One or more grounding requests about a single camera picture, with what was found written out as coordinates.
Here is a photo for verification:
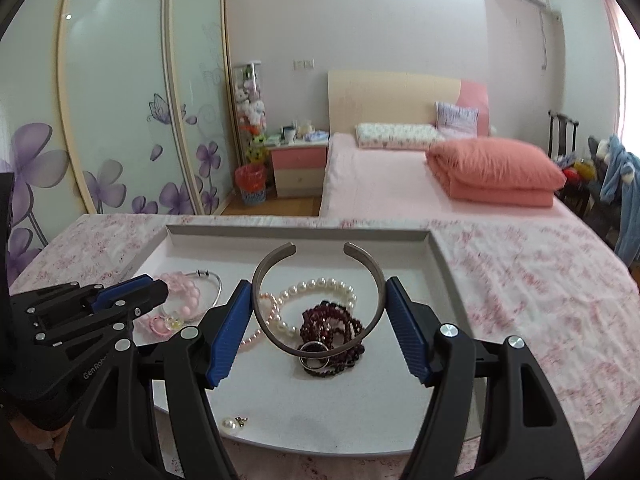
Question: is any cream and pink headboard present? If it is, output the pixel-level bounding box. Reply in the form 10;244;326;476
327;71;491;137

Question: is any silver ring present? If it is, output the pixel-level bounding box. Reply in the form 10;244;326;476
298;341;331;367

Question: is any grey metal cuff bangle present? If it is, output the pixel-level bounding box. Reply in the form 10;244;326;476
251;241;387;356

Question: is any lavender pillow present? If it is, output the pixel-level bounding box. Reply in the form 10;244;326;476
435;101;479;136

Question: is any floral print pillow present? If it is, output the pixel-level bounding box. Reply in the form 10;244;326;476
355;122;446;150

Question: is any floral sliding-door wardrobe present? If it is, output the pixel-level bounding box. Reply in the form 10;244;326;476
0;0;243;286

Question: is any dark red bead bracelet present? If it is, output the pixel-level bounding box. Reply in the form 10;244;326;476
299;299;366;378

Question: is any white pearl bracelet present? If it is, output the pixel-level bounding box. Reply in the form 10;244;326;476
260;278;358;338

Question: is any grey cardboard tray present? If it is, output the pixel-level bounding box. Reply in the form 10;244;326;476
117;224;493;458

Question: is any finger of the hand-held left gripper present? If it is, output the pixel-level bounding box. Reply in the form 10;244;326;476
30;280;169;348
10;274;156;313

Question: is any large pink bead bracelet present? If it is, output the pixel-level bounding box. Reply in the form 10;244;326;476
135;270;206;338

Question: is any folded orange quilt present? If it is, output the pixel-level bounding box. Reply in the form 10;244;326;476
426;139;568;208

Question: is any red and blue waste bin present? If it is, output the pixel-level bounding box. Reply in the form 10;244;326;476
235;162;267;206

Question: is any pink bed sheet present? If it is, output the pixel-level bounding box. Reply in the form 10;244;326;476
318;132;586;221

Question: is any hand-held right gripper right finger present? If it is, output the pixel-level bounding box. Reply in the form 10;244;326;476
385;276;586;480

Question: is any dark wooden chair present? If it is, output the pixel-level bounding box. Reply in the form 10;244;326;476
547;110;581;161

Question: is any clear tube of plush toys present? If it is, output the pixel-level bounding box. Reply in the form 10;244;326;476
232;61;268;166

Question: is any blue plush garment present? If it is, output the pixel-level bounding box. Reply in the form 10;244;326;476
597;135;640;263

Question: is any colourful toy pile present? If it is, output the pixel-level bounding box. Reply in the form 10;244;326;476
562;157;601;186

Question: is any pink and cream nightstand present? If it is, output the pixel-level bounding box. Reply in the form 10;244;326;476
270;140;331;198

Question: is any pink pearl bracelet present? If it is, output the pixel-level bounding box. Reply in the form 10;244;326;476
240;292;281;353

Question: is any pink curtain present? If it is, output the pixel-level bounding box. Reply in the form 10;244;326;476
597;0;633;151

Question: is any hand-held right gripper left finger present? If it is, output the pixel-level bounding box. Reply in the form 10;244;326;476
55;280;254;480

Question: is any silver bangle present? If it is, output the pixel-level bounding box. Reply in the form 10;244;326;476
192;269;223;311

